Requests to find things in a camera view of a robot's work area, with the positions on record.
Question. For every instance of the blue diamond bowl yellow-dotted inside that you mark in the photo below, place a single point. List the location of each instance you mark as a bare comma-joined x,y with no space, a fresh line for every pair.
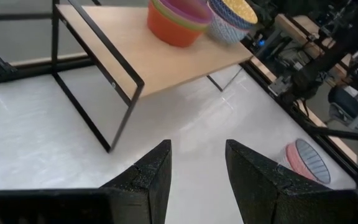
241,9

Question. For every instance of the wooden shelf black metal frame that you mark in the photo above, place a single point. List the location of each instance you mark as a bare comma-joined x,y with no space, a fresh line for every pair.
154,59

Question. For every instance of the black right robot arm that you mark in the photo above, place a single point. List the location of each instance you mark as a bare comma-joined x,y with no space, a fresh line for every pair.
325,60

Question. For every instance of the orange plastic bowl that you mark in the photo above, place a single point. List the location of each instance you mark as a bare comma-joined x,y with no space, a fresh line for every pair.
169,31

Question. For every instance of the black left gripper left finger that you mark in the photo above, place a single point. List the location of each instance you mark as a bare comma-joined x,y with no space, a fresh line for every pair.
151,180

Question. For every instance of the blue geometric bowl orange-dotted inside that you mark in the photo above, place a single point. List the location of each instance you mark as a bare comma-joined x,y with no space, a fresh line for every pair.
225,32

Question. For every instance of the red zigzag bowl striped inside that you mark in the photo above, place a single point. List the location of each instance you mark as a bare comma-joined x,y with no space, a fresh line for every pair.
312,161

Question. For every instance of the large background wooden table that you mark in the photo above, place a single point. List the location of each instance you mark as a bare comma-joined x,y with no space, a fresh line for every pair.
294,28

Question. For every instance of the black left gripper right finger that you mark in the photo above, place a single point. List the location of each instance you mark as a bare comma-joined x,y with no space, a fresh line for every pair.
253,186

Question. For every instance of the dark blue seat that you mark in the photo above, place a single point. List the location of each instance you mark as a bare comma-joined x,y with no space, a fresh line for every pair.
340,102

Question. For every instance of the yellow-green plastic bowl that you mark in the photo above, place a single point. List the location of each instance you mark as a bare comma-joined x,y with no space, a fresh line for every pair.
179,21

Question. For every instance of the pink plastic bowl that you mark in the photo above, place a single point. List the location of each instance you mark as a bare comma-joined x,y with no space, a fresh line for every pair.
191,9

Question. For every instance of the silver metal bracket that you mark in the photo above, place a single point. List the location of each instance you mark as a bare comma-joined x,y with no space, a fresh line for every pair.
280,85

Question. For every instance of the black metal table frame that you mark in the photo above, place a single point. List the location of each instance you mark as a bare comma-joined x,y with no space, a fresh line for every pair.
26,71

